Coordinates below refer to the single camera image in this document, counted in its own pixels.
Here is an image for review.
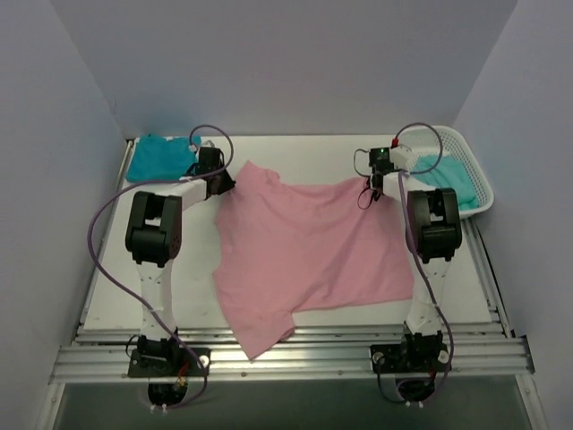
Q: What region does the pink t-shirt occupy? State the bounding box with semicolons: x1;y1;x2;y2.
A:
213;162;414;359

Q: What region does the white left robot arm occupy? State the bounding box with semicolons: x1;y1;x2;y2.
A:
125;145;235;375

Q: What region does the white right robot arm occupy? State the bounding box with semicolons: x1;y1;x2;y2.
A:
367;147;462;338

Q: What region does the teal folded t-shirt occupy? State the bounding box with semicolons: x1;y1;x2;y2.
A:
125;134;196;183

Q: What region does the white perforated plastic basket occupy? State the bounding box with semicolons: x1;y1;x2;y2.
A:
397;125;494;219

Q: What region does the mint green t-shirt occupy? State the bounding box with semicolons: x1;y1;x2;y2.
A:
414;155;480;211

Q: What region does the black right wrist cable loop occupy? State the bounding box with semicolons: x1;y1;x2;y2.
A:
353;148;381;211

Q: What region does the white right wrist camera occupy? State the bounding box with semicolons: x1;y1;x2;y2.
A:
389;138;420;172

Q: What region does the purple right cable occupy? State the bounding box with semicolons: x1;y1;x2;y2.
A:
394;122;454;404

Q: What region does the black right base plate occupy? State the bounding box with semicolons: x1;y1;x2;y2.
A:
369;344;451;374

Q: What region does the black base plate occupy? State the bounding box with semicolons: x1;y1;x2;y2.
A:
369;344;451;374
127;347;211;378

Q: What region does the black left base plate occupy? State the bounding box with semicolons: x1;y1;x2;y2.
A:
127;347;211;378

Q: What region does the aluminium rail frame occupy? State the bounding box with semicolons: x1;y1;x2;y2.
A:
50;322;534;383

